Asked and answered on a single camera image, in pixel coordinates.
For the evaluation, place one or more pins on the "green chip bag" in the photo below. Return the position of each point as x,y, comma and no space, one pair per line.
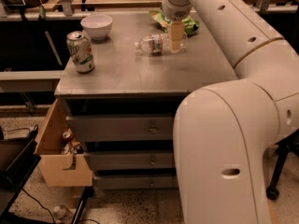
190,25

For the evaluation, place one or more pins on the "top grey drawer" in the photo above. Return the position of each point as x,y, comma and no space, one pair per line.
121,127

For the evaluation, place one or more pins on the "bottle on floor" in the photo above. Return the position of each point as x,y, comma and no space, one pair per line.
63,214

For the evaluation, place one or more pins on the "grey drawer cabinet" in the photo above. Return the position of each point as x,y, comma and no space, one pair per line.
127,82

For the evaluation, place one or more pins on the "clear plastic water bottle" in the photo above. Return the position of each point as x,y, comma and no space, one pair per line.
160,43

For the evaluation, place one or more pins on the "red can in box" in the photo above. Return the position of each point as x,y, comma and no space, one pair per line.
67,136

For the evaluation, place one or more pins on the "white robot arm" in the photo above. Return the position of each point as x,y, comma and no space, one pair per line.
221,131

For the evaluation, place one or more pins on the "green soda can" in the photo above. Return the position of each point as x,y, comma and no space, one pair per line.
80,50

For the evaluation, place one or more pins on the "grey drawer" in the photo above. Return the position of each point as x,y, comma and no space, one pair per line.
100,161
136,182
121,127

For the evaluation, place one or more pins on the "bottom grey drawer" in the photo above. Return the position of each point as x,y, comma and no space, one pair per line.
136,182

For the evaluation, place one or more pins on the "middle grey drawer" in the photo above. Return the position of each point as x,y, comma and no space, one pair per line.
100,161

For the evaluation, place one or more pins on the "black office chair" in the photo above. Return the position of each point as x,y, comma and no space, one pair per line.
286,146

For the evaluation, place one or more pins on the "white bowl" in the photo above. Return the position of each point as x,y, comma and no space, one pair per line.
97,26

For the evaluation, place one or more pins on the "black cart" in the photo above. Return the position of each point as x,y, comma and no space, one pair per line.
18,161

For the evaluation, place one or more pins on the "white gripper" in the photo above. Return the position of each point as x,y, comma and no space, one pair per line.
176,10

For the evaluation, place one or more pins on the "wooden box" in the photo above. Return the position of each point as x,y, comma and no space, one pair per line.
59,170

